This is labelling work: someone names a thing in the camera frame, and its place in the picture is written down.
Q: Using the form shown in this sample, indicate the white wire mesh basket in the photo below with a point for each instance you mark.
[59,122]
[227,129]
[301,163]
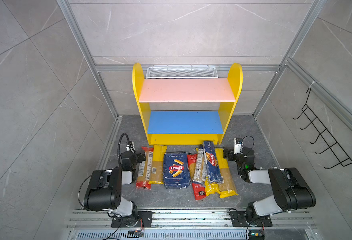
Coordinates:
[181,73]

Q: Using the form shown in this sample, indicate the clear spaghetti bag white label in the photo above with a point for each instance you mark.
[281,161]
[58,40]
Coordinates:
[200,168]

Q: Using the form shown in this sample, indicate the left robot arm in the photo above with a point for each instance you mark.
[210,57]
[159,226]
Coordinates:
[104,190]

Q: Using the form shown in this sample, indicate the blue Barilla rigatoni box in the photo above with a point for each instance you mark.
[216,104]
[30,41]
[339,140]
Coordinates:
[176,174]

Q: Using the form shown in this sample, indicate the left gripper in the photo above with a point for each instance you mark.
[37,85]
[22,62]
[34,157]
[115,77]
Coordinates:
[138,156]

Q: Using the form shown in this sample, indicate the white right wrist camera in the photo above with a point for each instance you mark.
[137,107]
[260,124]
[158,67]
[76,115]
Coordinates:
[238,146]

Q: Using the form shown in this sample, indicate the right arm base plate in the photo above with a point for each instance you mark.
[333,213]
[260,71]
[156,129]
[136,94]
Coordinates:
[251,222]

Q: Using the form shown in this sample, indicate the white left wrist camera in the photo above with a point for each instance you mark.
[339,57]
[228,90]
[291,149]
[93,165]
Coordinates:
[130,147]

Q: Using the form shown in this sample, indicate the yellow Pastatime spaghetti bag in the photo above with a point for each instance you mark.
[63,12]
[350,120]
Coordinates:
[221,180]

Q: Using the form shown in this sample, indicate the black wire wall rack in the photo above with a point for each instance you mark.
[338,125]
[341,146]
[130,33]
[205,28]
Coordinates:
[324,134]

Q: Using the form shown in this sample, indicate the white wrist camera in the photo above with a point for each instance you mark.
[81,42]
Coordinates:
[130,147]
[238,146]

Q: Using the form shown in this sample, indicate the yellow shelf unit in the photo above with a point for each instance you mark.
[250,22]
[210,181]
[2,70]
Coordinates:
[186,127]

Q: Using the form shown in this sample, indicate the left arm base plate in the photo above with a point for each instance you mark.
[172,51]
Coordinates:
[133,221]

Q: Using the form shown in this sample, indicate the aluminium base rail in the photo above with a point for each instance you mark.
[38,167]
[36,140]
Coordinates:
[191,224]

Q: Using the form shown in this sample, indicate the red spaghetti bag left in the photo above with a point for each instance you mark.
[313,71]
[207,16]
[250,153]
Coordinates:
[144,170]

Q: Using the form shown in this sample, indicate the red spaghetti bag centre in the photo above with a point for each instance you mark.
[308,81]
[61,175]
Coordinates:
[199,190]

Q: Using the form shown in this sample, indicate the blue Barilla spaghetti box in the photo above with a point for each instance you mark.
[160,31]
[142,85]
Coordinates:
[212,166]

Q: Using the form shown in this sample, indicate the red spaghetti bag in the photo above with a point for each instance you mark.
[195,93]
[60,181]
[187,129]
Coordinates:
[144,170]
[199,190]

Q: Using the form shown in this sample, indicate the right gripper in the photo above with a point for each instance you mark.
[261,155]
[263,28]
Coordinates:
[231,153]

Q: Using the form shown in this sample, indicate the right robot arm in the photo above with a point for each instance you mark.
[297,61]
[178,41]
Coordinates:
[290,190]

